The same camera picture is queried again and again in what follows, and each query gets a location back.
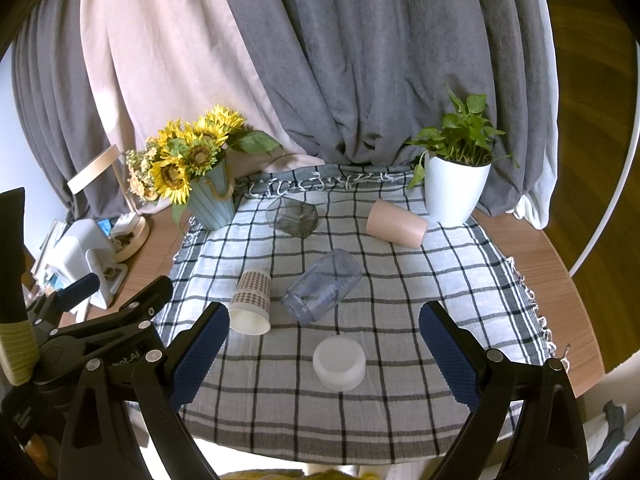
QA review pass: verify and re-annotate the pink cup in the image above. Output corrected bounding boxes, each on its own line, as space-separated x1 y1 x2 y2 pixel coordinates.
366 199 429 247

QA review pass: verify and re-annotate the green pothos plant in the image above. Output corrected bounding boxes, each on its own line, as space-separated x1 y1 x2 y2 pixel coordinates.
405 85 521 191

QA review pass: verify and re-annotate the white round lid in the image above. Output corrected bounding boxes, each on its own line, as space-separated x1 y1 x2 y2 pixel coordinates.
312 336 367 391

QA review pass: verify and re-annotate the white ring frame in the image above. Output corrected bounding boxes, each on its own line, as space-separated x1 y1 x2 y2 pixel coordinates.
570 35 640 281

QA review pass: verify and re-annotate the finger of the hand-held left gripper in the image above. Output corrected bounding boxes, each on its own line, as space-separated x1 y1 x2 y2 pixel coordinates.
114 276 174 332
25 273 100 328

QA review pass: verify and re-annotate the teal ribbed vase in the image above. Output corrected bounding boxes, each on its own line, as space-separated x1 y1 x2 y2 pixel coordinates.
186 162 236 231

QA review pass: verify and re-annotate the white box appliance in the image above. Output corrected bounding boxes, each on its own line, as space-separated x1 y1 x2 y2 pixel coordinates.
50 220 128 309

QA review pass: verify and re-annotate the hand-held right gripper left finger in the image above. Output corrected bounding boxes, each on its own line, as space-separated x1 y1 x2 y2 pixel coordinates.
57 302 231 480

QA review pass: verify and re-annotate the wooden desk lamp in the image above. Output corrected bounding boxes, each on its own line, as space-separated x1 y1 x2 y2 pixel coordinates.
67 145 151 262

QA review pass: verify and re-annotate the grey curtain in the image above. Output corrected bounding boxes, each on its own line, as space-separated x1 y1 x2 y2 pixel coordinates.
210 0 558 216
12 0 126 221

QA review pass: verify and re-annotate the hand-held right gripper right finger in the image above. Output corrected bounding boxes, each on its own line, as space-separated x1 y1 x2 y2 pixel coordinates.
419 301 591 480

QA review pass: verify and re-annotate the checked grey white tablecloth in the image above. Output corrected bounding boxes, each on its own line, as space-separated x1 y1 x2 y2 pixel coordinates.
152 162 556 463

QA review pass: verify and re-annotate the grey glass cup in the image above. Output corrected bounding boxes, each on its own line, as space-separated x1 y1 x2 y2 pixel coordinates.
266 197 319 237

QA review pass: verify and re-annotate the clear blue-tinted glass jar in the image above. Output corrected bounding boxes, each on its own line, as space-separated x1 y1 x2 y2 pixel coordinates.
281 249 362 325

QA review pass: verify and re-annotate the pink curtain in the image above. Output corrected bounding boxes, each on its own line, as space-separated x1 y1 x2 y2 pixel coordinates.
80 0 326 206

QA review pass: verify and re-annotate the white ribbed plant pot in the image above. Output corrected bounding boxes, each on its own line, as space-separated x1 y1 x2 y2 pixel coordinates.
424 156 492 226

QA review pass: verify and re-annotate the checkered paper cup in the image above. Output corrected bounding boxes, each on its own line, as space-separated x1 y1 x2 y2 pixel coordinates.
228 268 272 336

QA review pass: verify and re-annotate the sunflower bouquet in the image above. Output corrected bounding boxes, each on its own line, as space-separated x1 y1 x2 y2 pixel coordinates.
125 105 283 231

